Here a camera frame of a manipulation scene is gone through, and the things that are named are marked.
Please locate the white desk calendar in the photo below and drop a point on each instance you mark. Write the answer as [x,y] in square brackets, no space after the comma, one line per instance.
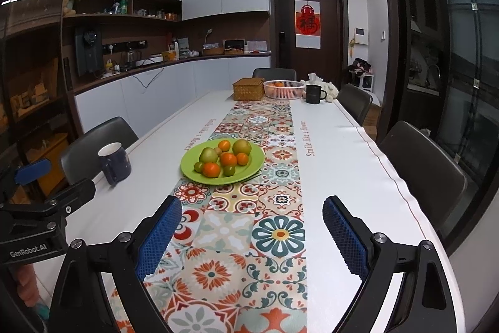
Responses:
[257,46]

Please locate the black power strip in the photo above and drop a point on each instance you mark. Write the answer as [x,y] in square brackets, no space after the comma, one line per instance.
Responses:
[124,46]

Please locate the white plush toy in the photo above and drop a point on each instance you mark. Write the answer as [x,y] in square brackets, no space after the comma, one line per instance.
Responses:
[331,91]

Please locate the dark bag on stool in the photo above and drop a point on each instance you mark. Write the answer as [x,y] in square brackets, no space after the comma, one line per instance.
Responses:
[360,67]

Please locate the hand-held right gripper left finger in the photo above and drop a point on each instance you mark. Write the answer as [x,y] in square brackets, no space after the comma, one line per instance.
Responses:
[160,235]

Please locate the grey chair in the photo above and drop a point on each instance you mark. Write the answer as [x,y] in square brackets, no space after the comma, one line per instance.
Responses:
[421,169]
[93,145]
[354,101]
[275,73]

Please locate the small green fruit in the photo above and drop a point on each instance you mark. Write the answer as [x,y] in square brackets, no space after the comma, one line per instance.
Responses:
[229,171]
[199,166]

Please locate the green plate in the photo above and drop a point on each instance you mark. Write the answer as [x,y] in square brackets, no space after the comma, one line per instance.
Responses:
[255,155]

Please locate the black mug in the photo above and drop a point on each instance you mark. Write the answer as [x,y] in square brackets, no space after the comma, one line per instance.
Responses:
[314,94]

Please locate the small orange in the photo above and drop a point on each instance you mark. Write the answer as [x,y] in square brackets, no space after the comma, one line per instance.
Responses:
[224,145]
[229,159]
[242,159]

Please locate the white stool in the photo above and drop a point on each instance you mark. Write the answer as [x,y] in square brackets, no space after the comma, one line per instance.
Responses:
[367,81]

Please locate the large orange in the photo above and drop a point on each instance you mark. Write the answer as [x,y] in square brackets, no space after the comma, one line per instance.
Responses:
[211,170]

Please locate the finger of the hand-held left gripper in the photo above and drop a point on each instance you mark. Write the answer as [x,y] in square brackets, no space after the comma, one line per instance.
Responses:
[74,192]
[33,171]

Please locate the glass kettle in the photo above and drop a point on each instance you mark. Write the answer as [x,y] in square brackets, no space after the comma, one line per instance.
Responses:
[130,56]

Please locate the glass sliding door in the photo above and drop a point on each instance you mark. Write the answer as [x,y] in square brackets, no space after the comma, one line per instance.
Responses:
[467,44]

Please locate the white gooseneck lamp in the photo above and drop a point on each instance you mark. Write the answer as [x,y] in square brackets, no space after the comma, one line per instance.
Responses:
[209,32]

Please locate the white tissue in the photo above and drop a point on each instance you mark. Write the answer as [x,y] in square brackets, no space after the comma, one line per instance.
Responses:
[313,78]

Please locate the person's left hand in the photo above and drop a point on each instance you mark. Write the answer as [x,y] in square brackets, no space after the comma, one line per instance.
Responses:
[28,284]

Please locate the wicker tray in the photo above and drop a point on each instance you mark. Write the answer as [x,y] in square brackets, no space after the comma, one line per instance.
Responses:
[213,51]

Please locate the hanging door ornament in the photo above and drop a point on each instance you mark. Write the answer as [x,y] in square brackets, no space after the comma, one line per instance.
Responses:
[351,46]

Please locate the black water dispenser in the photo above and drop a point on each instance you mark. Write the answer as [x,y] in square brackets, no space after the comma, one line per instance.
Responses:
[87,50]

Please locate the white floral patterned tablecloth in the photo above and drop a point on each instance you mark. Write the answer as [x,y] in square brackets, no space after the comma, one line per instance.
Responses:
[339,169]

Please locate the red and white wall calendar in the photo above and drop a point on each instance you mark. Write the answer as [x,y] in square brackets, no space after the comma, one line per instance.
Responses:
[308,24]

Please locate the pink plastic basket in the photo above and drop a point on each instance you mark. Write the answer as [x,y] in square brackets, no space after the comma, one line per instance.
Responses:
[284,91]

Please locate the navy blue mug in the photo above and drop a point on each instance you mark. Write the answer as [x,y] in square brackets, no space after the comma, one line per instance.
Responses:
[115,163]

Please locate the dark brown door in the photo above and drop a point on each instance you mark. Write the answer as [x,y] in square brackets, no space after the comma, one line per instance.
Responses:
[331,24]

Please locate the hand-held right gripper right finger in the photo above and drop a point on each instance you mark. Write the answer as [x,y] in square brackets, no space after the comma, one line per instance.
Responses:
[345,239]

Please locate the wicker basket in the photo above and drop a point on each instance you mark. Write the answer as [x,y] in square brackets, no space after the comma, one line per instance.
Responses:
[248,89]

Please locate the kitchen faucet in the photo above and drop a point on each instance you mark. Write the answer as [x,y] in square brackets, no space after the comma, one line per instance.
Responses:
[432,73]

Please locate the white intercom panel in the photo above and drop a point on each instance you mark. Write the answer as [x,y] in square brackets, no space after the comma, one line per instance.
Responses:
[361,35]

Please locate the black box appliance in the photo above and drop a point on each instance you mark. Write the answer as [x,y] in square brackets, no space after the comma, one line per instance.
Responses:
[234,46]

